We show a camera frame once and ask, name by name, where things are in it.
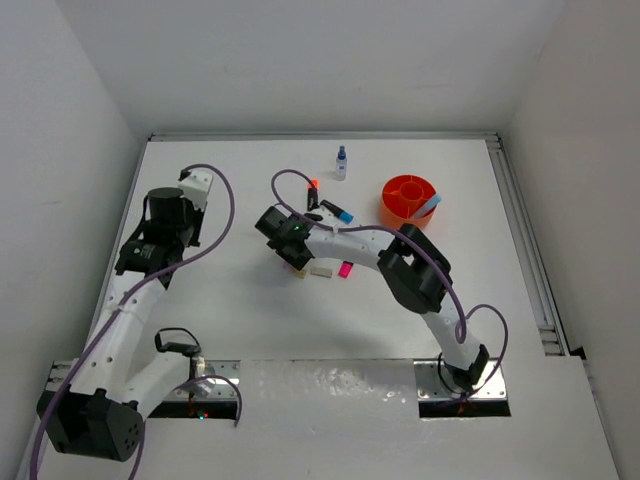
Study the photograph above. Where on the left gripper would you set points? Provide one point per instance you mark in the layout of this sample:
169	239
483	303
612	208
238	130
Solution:
196	214

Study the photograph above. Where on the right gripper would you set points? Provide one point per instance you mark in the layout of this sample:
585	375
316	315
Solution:
299	262

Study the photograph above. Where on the pastel blue highlighter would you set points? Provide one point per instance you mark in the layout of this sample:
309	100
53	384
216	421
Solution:
427	207

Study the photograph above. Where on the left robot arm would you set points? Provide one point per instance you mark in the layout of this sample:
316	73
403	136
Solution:
99	409

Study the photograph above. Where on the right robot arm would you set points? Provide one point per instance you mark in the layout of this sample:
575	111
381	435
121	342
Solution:
414	270

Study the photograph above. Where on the orange cap black highlighter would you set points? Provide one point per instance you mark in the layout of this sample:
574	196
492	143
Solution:
312	195

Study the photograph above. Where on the grey eraser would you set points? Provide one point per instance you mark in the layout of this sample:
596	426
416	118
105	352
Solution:
321	272

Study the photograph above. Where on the blue cap black highlighter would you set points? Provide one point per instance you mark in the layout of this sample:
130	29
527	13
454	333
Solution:
338	212

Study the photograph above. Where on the pink cap black highlighter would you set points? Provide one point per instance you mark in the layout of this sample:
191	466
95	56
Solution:
345	269

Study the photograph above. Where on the small spray bottle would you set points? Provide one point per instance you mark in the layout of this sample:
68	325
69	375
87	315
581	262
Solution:
341	164

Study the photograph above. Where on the orange round organizer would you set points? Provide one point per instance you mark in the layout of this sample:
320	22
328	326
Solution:
401	197

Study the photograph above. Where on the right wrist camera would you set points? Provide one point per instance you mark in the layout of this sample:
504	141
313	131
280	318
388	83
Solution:
323	218

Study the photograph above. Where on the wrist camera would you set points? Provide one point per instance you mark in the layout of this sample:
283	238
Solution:
323	218
196	186

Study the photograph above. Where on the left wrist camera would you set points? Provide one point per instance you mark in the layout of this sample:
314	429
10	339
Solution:
196	186

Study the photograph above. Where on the left base plate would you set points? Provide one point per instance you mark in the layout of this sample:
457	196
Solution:
216	381

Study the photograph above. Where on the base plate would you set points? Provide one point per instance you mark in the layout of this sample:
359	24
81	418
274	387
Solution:
434	383
216	381

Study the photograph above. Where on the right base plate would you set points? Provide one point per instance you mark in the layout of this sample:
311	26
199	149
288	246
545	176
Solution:
434	383

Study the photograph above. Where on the aluminium frame rail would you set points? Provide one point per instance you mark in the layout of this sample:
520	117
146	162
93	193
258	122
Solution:
545	312

